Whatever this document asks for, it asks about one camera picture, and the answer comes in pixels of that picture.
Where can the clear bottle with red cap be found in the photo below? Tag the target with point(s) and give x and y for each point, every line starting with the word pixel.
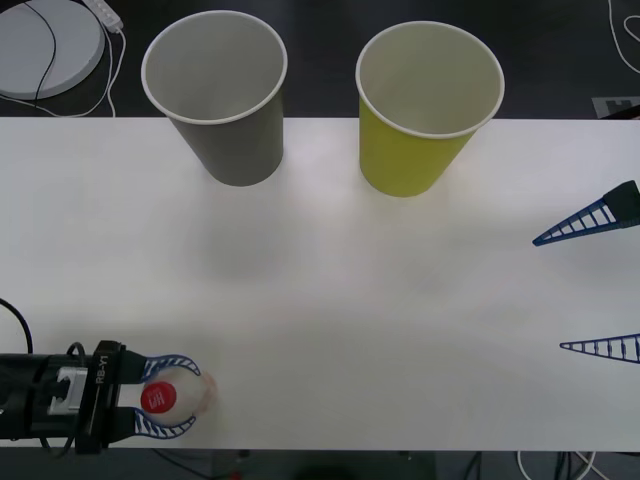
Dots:
pixel 159 397

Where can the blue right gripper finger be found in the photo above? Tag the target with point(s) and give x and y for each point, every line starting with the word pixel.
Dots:
pixel 622 205
pixel 631 339

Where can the white power strip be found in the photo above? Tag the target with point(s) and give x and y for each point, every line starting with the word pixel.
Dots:
pixel 107 12

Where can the round pale grey base plate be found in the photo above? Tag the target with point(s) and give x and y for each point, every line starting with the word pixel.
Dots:
pixel 20 50

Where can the grey plastic waste bin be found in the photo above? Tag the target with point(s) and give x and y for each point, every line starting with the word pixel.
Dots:
pixel 240 150

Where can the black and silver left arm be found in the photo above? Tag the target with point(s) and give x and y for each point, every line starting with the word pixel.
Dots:
pixel 20 395

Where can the yellow-green plastic waste bin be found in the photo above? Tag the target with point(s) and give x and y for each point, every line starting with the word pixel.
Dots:
pixel 400 160

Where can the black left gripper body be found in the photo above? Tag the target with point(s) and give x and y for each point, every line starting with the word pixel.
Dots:
pixel 102 400

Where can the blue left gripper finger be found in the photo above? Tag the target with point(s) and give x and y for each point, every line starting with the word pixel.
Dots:
pixel 125 422
pixel 131 367

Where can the grey marker board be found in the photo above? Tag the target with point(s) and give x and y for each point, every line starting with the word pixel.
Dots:
pixel 617 106

